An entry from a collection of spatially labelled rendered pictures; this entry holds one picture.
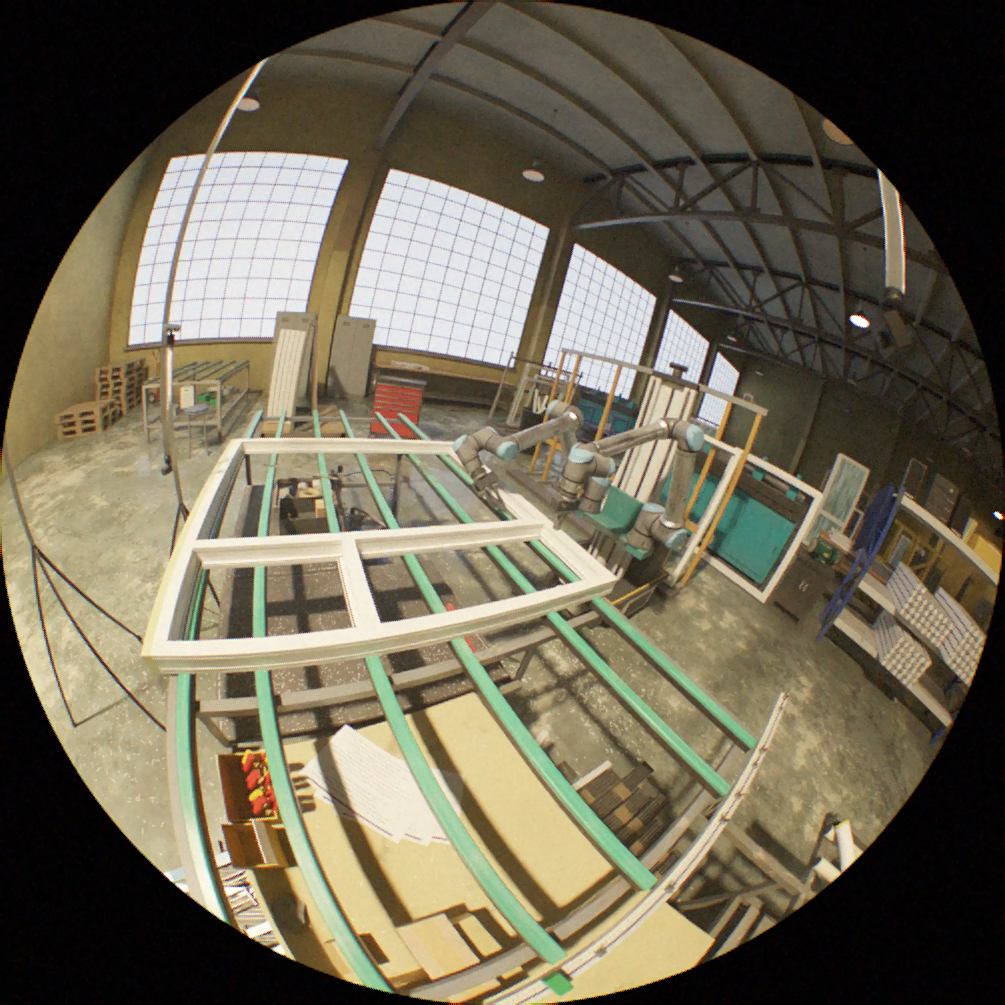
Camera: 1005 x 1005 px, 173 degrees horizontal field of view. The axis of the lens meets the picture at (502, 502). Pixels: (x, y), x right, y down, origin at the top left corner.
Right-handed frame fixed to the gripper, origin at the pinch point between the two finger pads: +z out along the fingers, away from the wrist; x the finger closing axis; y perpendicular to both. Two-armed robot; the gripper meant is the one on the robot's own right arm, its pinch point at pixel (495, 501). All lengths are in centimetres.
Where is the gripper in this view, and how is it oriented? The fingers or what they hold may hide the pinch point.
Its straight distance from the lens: 155.6
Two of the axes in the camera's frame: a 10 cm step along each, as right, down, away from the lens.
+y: 2.3, -0.5, -9.7
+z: 5.2, 8.5, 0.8
